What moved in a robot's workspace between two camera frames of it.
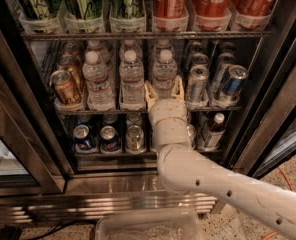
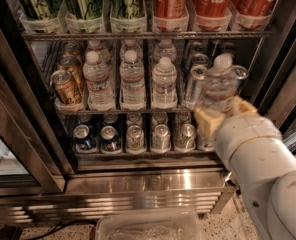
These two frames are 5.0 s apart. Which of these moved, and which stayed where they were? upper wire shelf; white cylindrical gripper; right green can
Moved: white cylindrical gripper
Stayed: upper wire shelf; right green can
